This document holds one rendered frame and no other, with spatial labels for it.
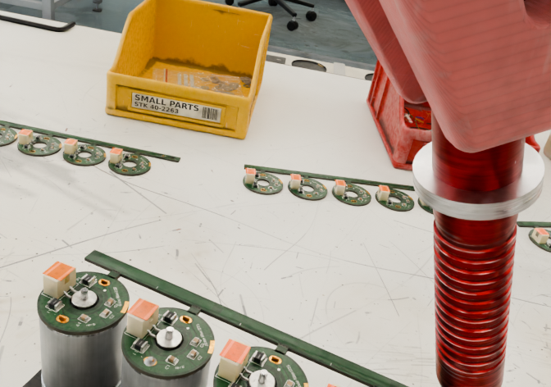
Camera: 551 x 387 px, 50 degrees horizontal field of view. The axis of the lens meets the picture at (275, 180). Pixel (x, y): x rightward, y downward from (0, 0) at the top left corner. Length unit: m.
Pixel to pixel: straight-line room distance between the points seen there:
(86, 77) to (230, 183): 0.18
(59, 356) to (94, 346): 0.01
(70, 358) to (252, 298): 0.12
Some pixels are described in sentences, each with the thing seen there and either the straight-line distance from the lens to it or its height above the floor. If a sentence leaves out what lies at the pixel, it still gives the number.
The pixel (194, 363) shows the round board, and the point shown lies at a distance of 0.16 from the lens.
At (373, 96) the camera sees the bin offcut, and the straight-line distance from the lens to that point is 0.50.
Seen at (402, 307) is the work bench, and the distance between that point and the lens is 0.30.
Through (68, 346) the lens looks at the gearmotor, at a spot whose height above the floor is 0.81.
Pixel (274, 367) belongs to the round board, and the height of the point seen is 0.81.
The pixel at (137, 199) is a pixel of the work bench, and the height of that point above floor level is 0.75.
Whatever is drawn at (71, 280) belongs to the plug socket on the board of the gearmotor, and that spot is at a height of 0.82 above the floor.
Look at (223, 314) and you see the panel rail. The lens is 0.18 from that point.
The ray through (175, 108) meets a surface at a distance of 0.41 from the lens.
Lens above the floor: 0.93
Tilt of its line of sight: 30 degrees down
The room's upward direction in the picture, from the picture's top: 11 degrees clockwise
